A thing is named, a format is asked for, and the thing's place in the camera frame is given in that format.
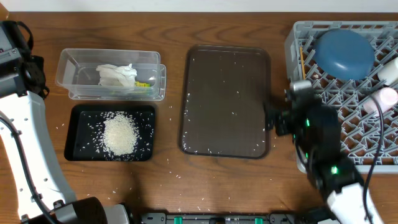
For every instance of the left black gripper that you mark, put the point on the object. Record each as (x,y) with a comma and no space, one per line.
(34,73)

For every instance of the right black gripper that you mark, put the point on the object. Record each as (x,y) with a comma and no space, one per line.
(283,114)

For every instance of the pink cup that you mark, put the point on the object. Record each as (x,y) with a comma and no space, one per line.
(385,97)

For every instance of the dark blue plate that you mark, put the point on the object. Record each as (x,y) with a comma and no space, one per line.
(344,54)

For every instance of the cream white cup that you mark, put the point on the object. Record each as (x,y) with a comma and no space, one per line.
(389,72)

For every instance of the white tissue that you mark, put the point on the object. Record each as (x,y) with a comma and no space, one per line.
(111,75)

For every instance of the yellow green wrapper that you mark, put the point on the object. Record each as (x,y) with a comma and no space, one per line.
(140,84)

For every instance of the pile of white rice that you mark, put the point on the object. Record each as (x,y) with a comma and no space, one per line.
(119,135)

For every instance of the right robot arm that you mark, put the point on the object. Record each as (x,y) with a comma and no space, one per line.
(342,187)

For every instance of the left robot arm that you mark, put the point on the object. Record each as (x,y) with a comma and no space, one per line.
(43,193)

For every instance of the grey dishwasher rack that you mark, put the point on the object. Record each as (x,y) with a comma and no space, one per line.
(360,130)

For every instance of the clear plastic bin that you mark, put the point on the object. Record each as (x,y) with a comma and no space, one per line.
(73,62)

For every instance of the dark brown serving tray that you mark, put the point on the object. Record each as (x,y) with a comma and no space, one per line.
(226,91)

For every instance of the black plastic bin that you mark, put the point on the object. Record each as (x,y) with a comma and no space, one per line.
(76,136)

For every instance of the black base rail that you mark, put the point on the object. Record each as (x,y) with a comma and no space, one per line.
(274,218)

